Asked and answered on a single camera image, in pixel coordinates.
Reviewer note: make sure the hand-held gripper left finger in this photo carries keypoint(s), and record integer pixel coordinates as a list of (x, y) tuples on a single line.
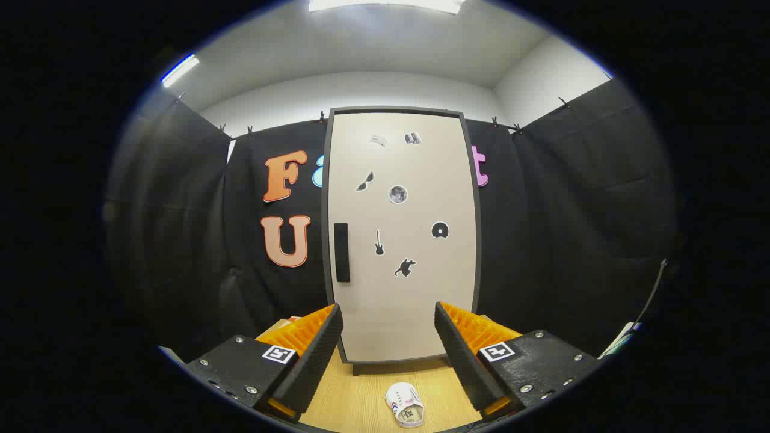
[(319, 361)]

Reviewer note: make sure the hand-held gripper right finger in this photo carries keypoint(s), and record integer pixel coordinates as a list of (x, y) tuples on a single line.
[(460, 361)]

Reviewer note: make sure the white shoe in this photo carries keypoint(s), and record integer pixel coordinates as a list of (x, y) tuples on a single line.
[(402, 397)]

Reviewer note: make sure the beige shoe cabinet door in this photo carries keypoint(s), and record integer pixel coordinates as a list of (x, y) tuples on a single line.
[(391, 325)]

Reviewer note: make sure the grey shoe cabinet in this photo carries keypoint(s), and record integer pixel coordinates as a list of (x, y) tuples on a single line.
[(325, 198)]

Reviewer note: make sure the white panel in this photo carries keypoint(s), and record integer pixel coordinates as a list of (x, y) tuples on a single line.
[(619, 340)]

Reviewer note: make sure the black backdrop cloth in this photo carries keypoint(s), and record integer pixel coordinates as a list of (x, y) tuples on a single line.
[(571, 210)]

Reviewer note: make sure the row of black cloth clips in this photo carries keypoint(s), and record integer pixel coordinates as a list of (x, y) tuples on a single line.
[(494, 121)]

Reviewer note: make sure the ceiling light panel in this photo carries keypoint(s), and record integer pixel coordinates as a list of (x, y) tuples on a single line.
[(385, 5), (179, 71)]

